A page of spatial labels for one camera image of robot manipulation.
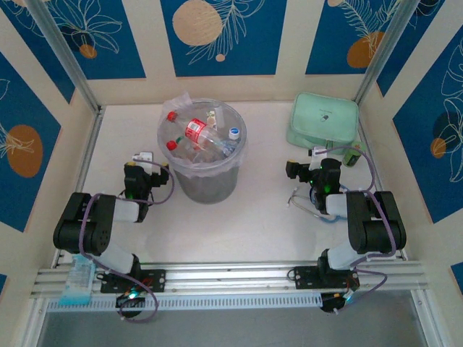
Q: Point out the aluminium side rail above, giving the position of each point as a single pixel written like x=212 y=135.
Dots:
x=367 y=133
x=83 y=170

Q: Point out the grey translucent round bin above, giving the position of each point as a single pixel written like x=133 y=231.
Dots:
x=210 y=184

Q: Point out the clear bottle red cap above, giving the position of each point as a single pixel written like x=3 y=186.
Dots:
x=171 y=116

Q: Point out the mint green zip pouch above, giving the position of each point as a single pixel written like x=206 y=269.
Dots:
x=322 y=115

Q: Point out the black base controller with LED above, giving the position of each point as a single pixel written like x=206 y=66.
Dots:
x=331 y=305
x=130 y=301

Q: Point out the small green can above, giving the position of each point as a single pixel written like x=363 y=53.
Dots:
x=354 y=153

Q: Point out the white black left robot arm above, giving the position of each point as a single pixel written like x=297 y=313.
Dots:
x=83 y=231

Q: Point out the light blue tissue packet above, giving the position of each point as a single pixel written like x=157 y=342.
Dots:
x=77 y=280

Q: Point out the clear bottle red white label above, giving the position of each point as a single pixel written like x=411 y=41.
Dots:
x=195 y=129

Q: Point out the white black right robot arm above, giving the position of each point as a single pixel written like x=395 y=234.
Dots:
x=380 y=231

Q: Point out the white-capped bottle blue label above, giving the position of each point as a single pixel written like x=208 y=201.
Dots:
x=235 y=133

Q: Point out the aluminium frame post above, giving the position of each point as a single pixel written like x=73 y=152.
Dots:
x=65 y=50
x=385 y=50

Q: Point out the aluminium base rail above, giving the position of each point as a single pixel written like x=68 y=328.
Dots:
x=231 y=278

